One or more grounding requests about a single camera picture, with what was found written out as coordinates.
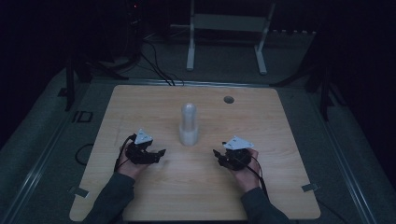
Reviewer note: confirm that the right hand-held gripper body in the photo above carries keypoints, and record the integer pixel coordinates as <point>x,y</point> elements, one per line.
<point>238,157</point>

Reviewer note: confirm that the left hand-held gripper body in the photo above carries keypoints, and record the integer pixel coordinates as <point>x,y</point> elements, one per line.
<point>140,152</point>

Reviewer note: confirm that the stack of clear plastic cups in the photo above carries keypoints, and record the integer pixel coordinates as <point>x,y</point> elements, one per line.
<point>189,130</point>

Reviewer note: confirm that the person's left hand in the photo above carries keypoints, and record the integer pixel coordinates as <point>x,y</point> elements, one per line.
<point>129,168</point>

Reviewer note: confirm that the person's right hand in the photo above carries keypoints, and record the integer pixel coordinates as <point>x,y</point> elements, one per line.
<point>249,179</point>

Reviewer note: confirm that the black tripod stand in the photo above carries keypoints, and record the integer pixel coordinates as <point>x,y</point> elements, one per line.
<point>325,93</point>
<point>70,87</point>

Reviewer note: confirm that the dark computer tower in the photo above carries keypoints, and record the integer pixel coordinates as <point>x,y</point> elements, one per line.
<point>134,28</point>

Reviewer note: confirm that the white metal stand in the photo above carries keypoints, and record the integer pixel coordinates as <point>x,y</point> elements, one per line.
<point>229,22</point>

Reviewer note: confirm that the white power strip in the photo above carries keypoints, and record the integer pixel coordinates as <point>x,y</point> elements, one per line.
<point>292,32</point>

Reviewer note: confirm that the grey table corner bracket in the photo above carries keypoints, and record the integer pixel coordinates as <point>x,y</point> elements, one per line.
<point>310,187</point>
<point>79,191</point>

